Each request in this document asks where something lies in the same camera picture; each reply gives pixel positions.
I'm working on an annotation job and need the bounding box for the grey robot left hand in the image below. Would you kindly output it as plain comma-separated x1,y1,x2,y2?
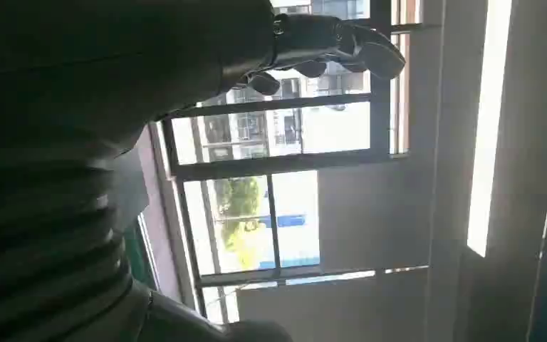
0,0,407,342

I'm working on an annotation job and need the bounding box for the pale building outside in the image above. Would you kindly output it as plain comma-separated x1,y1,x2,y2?
193,0,372,162

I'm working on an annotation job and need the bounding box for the ribbed grey left arm sleeve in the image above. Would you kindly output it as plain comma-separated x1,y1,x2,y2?
0,157,148,342

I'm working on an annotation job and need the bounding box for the dark framed window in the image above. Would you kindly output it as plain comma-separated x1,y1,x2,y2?
159,0,431,326

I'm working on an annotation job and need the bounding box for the green panel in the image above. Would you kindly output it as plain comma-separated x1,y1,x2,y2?
123,217,158,290

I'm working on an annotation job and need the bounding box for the green tree outside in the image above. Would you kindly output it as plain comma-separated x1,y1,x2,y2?
217,177,269,271

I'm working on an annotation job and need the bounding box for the blue sign outside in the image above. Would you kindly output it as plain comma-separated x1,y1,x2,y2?
260,214,308,229

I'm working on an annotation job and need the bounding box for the long white ceiling light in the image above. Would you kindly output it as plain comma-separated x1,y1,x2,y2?
466,0,514,259

